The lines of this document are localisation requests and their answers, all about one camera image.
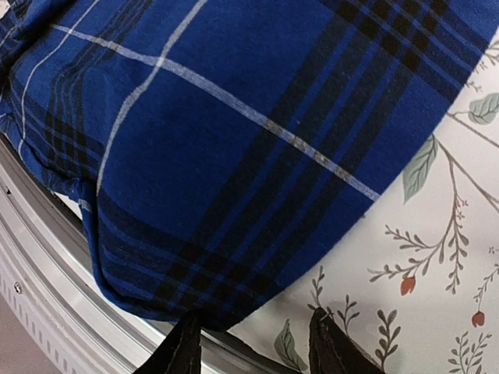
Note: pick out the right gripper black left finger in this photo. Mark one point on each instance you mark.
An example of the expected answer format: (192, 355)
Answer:
(179, 352)

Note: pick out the floral patterned table cloth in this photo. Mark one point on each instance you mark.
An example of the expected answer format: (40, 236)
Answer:
(415, 282)

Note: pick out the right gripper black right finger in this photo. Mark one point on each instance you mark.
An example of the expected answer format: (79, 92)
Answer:
(332, 352)

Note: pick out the blue plaid long sleeve shirt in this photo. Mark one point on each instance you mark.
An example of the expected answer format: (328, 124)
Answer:
(219, 149)

